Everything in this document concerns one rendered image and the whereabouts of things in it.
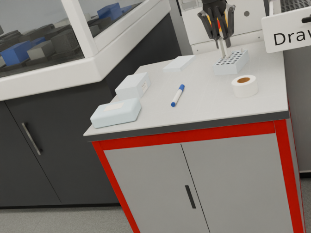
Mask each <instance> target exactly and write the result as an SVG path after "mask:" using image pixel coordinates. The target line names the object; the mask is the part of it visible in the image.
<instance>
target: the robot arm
mask: <svg viewBox="0 0 311 233"><path fill-rule="evenodd" d="M201 1H202V3H203V7H202V8H203V9H202V11H200V12H199V13H198V14H197V16H198V17H199V18H200V19H201V21H202V23H203V25H204V28H205V30H206V32H207V35H208V37H209V38H210V39H214V40H215V42H216V46H217V49H219V51H220V55H221V59H224V56H226V58H227V59H228V58H229V57H230V56H231V52H230V46H231V42H230V36H232V35H233V34H234V10H235V7H236V6H235V5H230V4H228V3H227V1H226V0H201ZM226 8H227V11H228V25H227V23H226V20H225V13H224V12H225V9H226ZM206 14H207V15H208V16H209V18H210V21H211V24H210V22H209V20H208V17H207V16H206ZM217 19H218V20H219V23H220V26H221V30H222V34H223V37H224V38H222V37H221V36H220V33H219V28H218V21H217Z"/></svg>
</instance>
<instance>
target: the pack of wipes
mask: <svg viewBox="0 0 311 233"><path fill-rule="evenodd" d="M140 109H141V104H140V101H139V99H138V98H131V99H127V100H122V101H118V102H113V103H109V104H103V105H100V106H99V107H98V108H97V109H96V111H95V112H94V113H93V115H92V116H91V118H90V120H91V122H92V124H93V126H94V128H101V127H106V126H111V125H116V124H121V123H128V122H133V121H135V120H136V118H137V116H138V114H139V111H140Z"/></svg>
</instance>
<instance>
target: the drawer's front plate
mask: <svg viewBox="0 0 311 233"><path fill-rule="evenodd" d="M310 14H311V6H310V7H305V8H301V9H297V10H293V11H289V12H284V13H279V14H275V15H271V16H267V17H263V18H262V19H261V25H262V30H263V35H264V41H265V47H266V52H267V53H273V52H278V51H283V50H288V49H294V48H300V47H304V46H310V45H311V37H310V35H309V33H308V30H309V31H310V33H311V22H308V23H302V21H301V20H302V18H306V17H309V16H310ZM300 31H302V32H304V34H305V40H302V41H297V36H299V35H303V33H298V34H297V32H300ZM277 33H282V34H284V35H285V38H286V40H285V42H284V43H283V44H281V45H275V40H274V34H277ZM292 33H294V34H292ZM288 34H290V35H291V34H292V35H291V37H290V38H291V43H289V36H288ZM283 40H284V38H283V36H282V35H276V41H277V44H279V43H282V42H283Z"/></svg>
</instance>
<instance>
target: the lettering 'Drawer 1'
mask: <svg viewBox="0 0 311 233"><path fill-rule="evenodd" d="M298 33H303V35H299V36H297V41H302V40H305V34H304V32H302V31H300V32H297V34H298ZM308 33H309V35H310V37H311V33H310V31H309V30H308ZM292 34H294V33H292ZM292 34H291V35H292ZM276 35H282V36H283V38H284V40H283V42H282V43H279V44H277V41H276ZM291 35H290V34H288V36H289V43H291V38H290V37H291ZM300 36H303V38H302V39H301V40H299V39H298V37H300ZM274 40H275V45H281V44H283V43H284V42H285V40H286V38H285V35H284V34H282V33H277V34H274Z"/></svg>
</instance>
